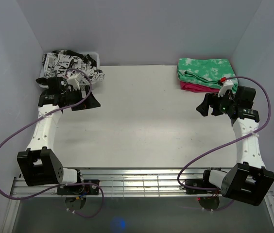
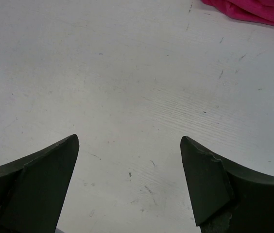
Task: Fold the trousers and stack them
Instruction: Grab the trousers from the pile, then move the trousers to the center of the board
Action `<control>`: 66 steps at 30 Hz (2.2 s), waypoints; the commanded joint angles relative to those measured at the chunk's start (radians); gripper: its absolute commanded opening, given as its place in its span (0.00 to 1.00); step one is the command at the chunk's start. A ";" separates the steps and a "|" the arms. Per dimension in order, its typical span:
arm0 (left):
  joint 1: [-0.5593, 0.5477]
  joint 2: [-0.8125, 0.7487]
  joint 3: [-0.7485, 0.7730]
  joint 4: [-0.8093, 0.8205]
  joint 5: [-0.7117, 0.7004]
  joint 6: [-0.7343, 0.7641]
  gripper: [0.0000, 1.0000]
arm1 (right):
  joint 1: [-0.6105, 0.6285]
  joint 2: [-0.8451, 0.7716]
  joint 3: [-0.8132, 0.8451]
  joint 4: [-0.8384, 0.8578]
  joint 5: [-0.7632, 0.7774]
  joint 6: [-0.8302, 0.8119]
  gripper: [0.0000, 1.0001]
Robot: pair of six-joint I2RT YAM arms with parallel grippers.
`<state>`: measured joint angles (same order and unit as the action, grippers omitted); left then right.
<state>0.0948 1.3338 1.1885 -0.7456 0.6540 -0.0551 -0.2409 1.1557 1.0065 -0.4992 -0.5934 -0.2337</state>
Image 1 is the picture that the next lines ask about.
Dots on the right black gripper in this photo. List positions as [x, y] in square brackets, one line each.
[212, 99]

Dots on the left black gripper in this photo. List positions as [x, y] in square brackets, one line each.
[91, 102]

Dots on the newspaper print trousers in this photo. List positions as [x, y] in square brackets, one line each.
[73, 65]

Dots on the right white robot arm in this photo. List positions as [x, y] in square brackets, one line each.
[249, 180]

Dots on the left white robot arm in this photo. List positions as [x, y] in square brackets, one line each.
[38, 163]

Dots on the pink folded trousers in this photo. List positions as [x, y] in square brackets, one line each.
[196, 88]

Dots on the green white folded trousers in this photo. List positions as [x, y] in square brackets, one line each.
[204, 73]

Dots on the white plastic basket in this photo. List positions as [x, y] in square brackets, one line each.
[92, 57]

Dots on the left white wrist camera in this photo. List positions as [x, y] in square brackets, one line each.
[74, 80]

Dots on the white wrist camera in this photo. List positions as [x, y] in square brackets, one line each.
[74, 80]
[227, 84]

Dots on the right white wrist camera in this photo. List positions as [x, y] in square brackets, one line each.
[227, 84]

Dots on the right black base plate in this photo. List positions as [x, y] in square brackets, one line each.
[200, 187]

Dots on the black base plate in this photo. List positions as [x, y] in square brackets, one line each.
[200, 187]
[80, 189]

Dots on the aluminium rail frame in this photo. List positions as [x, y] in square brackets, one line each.
[131, 183]

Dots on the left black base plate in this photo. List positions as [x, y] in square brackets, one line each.
[80, 189]

